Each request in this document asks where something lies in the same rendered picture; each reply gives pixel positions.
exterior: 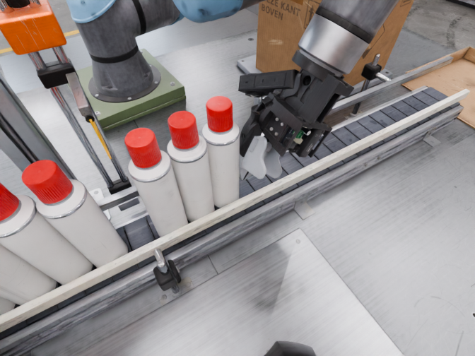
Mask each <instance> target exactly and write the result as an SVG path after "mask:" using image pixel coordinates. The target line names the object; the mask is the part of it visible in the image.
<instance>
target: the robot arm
mask: <svg viewBox="0 0 475 356"><path fill-rule="evenodd" d="M263 1H266V0H66V2H67V4H68V7H69V10H70V12H71V17H72V19H73V20H74V21H75V24H76V26H77V28H78V31H79V32H80V34H81V37H82V39H83V42H84V44H85V46H86V49H87V50H88V53H89V55H90V57H91V60H92V68H93V81H94V84H95V86H96V88H97V90H98V91H99V92H100V93H102V94H103V95H106V96H110V97H126V96H130V95H135V94H137V93H140V92H141V91H143V90H145V89H146V88H147V87H148V86H149V85H150V84H151V83H152V82H153V72H152V69H151V67H150V66H149V64H148V62H147V61H146V59H145V58H144V56H143V54H142V53H141V52H140V50H139V47H138V45H137V42H136V37H138V36H140V35H143V34H146V33H148V32H151V31H154V30H157V29H159V28H163V27H165V26H169V25H173V24H175V23H176V22H177V21H180V20H182V19H183V18H184V17H186V18H187V19H189V20H191V21H193V22H195V23H205V22H207V21H213V20H217V19H219V18H227V17H229V16H232V15H234V14H236V13H237V12H238V11H241V10H242V9H245V8H248V7H250V6H253V5H255V4H258V3H260V2H263ZM398 2H399V0H322V1H321V3H320V5H319V6H318V9H317V10H316V12H315V14H314V16H313V17H312V20H311V21H310V23H309V25H308V27H307V28H306V30H305V32H304V34H303V36H302V37H301V39H300V41H299V43H298V46H299V48H300V50H299V49H297V50H296V52H295V54H294V55H293V58H292V61H293V62H294V63H296V64H297V65H298V66H299V67H301V70H300V71H297V70H295V69H293V70H286V71H274V72H267V73H249V74H247V75H241V76H240V82H239V88H238V91H240V92H242V93H245V95H246V96H250V97H262V96H266V97H265V98H263V99H261V102H260V103H259V105H258V106H257V107H256V109H255V111H252V113H251V115H250V117H249V119H248V120H247V121H246V123H245V125H244V126H243V128H242V131H241V133H240V178H241V180H246V179H247V178H248V177H250V176H251V175H254V176H255V177H256V178H258V179H263V178H264V176H265V174H267V175H269V176H270V177H272V178H278V177H280V175H281V173H282V168H281V164H280V162H279V156H281V157H283V156H284V154H285V153H286V151H287V150H289V151H290V153H295V154H296V155H297V156H298V157H302V158H306V157H307V155H309V156H310V157H311V158H312V156H313V155H314V154H315V153H316V151H317V150H318V148H319V147H320V146H321V144H322V143H323V142H324V140H325V139H326V137H327V136H328V135H329V133H330V132H331V131H332V129H333V128H332V127H330V126H329V125H328V124H327V123H326V122H324V119H325V118H326V117H327V115H328V113H329V112H330V111H331V110H332V108H333V106H334V105H335V104H336V102H337V101H338V99H339V98H340V97H341V95H343V96H345V97H349V95H350V94H351V93H352V91H353V89H354V87H353V86H352V85H350V84H349V83H347V82H346V81H344V79H345V77H344V76H343V74H349V73H350V72H351V70H352V69H353V67H354V66H355V65H356V63H357V62H358V60H359V59H360V57H361V56H362V54H363V53H364V51H365V50H366V49H367V47H368V45H369V44H370V43H371V41H372V40H373V38H374V37H375V36H376V34H377V32H378V31H379V29H380V28H381V27H382V25H383V24H384V22H385V21H386V20H387V18H388V16H389V15H390V13H391V12H392V11H393V9H394V7H395V6H396V5H397V3H398ZM262 133H263V134H264V136H261V134H262ZM322 134H323V135H324V136H323V137H322V139H321V141H320V142H319V143H318V144H317V146H316V147H315V149H312V148H313V147H314V146H315V144H316V142H318V140H319V138H320V137H321V136H322Z"/></svg>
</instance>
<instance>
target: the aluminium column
mask: <svg viewBox="0 0 475 356"><path fill-rule="evenodd" d="M0 115H1V116H2V117H3V118H4V120H5V121H6V123H7V124H8V125H9V126H10V127H11V128H12V130H13V131H14V132H15V134H16V135H17V136H18V137H19V139H20V140H21V141H22V142H23V144H24V145H25V146H26V148H27V149H28V150H29V151H30V152H31V154H32V155H33V156H34V158H35V159H36V160H37V161H40V160H51V161H54V162H55V163H57V165H58V166H59V168H60V169H61V170H62V172H63V173H64V174H65V175H66V177H67V178H68V179H76V180H77V178H76V177H75V175H74V174H73V172H72V171H71V170H70V168H69V167H68V165H67V164H66V163H65V162H64V160H63V159H62V157H61V155H60V154H59V153H58V152H57V150H56V149H55V147H54V146H53V145H52V143H51V142H50V141H49V139H48V138H47V137H46V135H45V134H44V132H43V131H42V129H41V128H40V127H39V126H38V124H37V122H36V121H35V120H34V119H33V117H32V116H31V114H30V113H29V111H28V110H27V109H26V108H25V106H24V105H23V103H22V102H21V101H20V99H19V98H18V96H17V95H16V94H15V93H14V91H13V89H12V88H11V87H10V85H9V84H8V83H7V81H6V80H5V78H4V77H3V76H2V75H1V73H0ZM0 149H1V150H2V151H3V152H4V153H5V154H6V155H7V156H8V157H9V158H10V159H11V161H12V162H13V163H14V164H15V165H16V166H17V167H18V168H19V169H20V170H21V171H22V172H23V171H24V169H25V168H26V167H28V166H29V165H31V164H33V163H34V162H33V161H32V160H31V159H30V158H29V157H28V155H27V154H26V153H25V151H24V150H23V149H22V148H21V147H20V145H19V144H18V143H17V141H16V140H15V139H14V138H13V137H12V135H11V134H10V133H9V132H8V131H7V129H6V128H5V127H4V125H3V124H2V123H1V122H0Z"/></svg>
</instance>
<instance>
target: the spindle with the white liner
mask: <svg viewBox="0 0 475 356"><path fill-rule="evenodd" d="M264 356H317V355H316V354H315V351H314V350H313V349H312V347H310V346H308V345H304V344H301V343H295V342H290V341H276V342H275V343H274V344H273V345H272V347H271V348H270V349H269V351H268V352H267V353H266V354H265V355H264Z"/></svg>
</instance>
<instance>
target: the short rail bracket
mask: <svg viewBox="0 0 475 356"><path fill-rule="evenodd" d="M168 263H169V265H170V268H171V270H172V272H173V275H174V277H175V279H176V281H177V283H178V284H179V283H180V282H181V277H180V274H179V272H180V270H179V268H178V266H175V264H174V261H173V260H171V259H170V260H168ZM170 268H169V266H168V264H167V262H166V261H164V260H162V259H161V260H159V261H158V262H157V266H156V267H154V269H153V273H154V275H155V277H156V280H157V282H158V285H159V286H160V288H161V289H162V290H163V291H166V290H168V289H171V290H172V292H173V293H174V294H177V293H178V292H179V291H180V289H179V287H178V285H177V283H176V281H175V279H174V277H173V275H172V273H171V270H170Z"/></svg>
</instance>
